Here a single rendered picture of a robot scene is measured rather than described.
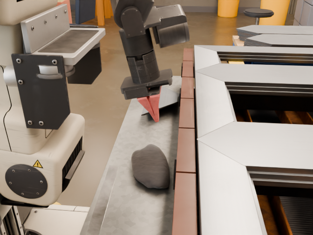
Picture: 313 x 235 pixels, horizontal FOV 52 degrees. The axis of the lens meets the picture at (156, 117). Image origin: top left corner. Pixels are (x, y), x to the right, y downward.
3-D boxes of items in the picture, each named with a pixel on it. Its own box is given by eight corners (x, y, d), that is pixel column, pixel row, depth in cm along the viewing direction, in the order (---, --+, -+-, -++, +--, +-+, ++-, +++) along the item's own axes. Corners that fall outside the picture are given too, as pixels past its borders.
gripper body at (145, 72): (127, 85, 70) (117, 52, 67) (173, 76, 68) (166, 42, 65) (122, 97, 64) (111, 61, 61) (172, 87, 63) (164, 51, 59)
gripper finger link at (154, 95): (138, 117, 74) (127, 79, 70) (168, 112, 73) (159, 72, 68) (133, 132, 68) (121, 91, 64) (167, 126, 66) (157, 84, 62)
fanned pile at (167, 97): (180, 84, 145) (180, 75, 144) (177, 126, 111) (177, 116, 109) (153, 83, 146) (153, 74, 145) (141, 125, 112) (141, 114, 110)
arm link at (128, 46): (117, 23, 63) (117, 27, 58) (151, 14, 63) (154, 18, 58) (126, 56, 66) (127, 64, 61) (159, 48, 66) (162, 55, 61)
